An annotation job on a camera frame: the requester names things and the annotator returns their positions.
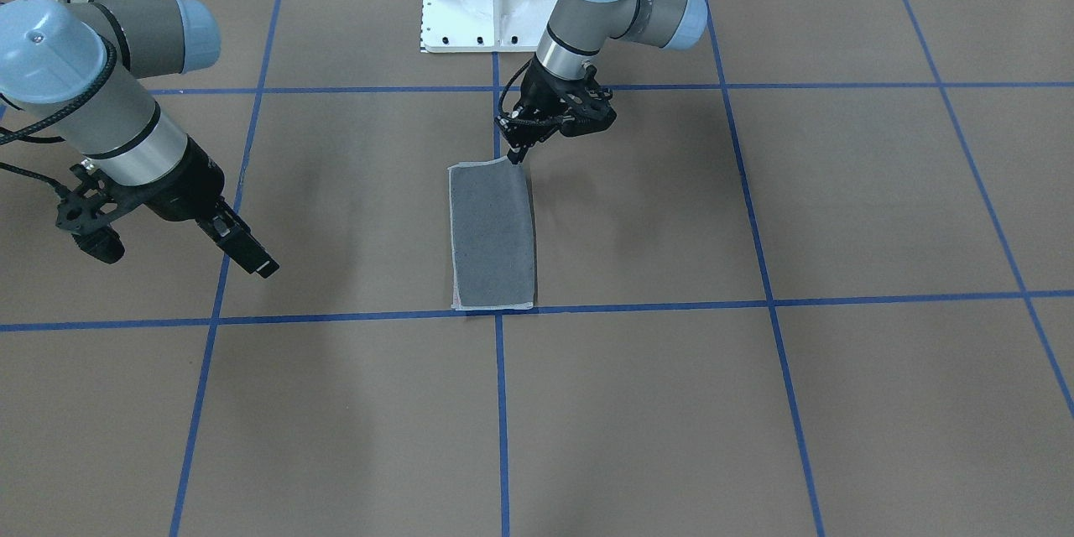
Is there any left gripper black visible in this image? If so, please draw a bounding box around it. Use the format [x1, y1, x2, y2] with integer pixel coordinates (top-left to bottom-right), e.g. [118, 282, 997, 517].
[503, 59, 599, 165]

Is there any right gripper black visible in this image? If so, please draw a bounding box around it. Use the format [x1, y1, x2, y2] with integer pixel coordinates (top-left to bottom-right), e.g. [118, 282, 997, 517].
[147, 137, 279, 279]

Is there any pink and grey towel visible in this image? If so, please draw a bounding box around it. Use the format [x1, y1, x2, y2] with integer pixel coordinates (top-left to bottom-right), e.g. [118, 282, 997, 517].
[446, 158, 537, 311]

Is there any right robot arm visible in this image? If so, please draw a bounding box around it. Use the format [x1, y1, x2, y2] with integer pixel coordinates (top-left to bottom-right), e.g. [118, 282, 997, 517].
[1, 0, 279, 277]

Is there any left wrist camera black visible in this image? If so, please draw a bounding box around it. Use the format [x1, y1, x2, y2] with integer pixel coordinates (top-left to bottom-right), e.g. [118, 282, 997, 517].
[558, 85, 618, 137]

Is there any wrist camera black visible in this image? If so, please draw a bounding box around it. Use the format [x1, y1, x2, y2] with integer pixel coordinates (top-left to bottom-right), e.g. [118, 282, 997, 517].
[558, 85, 618, 137]
[53, 159, 144, 264]

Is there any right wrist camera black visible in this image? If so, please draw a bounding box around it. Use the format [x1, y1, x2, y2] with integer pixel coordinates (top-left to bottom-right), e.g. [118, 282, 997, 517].
[53, 159, 144, 264]

